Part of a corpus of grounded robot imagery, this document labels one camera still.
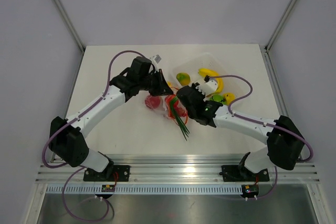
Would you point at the red apple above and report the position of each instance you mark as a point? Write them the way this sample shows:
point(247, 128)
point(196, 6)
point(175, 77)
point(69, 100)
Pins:
point(171, 101)

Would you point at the yellow lemon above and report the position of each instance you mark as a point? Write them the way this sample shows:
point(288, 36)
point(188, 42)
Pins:
point(228, 98)

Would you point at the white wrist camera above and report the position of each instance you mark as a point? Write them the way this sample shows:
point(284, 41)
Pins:
point(155, 59)
point(206, 86)

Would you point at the right aluminium frame post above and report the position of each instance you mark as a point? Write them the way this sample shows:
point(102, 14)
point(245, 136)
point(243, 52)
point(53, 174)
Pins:
point(281, 24)

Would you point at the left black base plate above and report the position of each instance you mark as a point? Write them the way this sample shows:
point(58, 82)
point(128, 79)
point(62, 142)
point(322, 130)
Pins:
point(119, 173)

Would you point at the clear orange-zip bag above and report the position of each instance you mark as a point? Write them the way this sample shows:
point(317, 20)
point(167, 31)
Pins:
point(166, 105)

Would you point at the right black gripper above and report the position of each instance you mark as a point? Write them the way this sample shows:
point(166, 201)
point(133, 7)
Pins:
point(194, 85)

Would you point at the left aluminium frame post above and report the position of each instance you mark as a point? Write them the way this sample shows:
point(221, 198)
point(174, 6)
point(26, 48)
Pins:
point(69, 25)

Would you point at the purple grape bunch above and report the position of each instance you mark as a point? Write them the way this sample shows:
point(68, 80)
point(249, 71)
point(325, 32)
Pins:
point(181, 111)

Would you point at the green spring onion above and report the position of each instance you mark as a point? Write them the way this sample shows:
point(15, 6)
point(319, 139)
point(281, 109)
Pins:
point(181, 125)

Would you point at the yellow banana bunch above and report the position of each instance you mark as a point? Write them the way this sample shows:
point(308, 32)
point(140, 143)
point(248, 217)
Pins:
point(203, 72)

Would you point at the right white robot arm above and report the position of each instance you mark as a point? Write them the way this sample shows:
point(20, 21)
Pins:
point(283, 141)

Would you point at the white slotted cable duct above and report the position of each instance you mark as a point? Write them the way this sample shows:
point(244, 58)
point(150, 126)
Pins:
point(128, 189)

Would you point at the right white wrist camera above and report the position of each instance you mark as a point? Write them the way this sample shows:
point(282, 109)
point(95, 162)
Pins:
point(206, 86)

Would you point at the green apple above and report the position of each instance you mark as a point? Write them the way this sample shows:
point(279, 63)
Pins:
point(218, 98)

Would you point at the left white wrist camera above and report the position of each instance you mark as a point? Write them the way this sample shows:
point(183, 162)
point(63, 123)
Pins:
point(155, 59)

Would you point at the aluminium frame post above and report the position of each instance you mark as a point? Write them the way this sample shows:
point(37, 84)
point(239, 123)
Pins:
point(281, 24)
point(69, 25)

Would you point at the green orange mango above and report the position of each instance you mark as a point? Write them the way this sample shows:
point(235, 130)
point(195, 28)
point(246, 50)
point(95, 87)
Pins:
point(183, 78)

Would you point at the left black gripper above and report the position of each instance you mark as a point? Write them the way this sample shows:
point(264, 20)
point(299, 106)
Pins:
point(163, 88)

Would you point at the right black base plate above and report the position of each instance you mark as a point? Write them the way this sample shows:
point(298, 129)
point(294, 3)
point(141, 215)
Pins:
point(231, 173)

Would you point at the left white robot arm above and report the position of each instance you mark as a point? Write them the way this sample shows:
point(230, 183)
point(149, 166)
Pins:
point(68, 136)

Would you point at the aluminium mounting rail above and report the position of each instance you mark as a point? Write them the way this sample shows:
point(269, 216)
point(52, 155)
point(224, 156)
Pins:
point(201, 169)

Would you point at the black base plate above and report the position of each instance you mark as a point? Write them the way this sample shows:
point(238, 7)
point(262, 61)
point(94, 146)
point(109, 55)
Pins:
point(119, 173)
point(231, 173)

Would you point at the red pomegranate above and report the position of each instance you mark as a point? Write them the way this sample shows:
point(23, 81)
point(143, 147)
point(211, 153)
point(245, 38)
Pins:
point(152, 102)

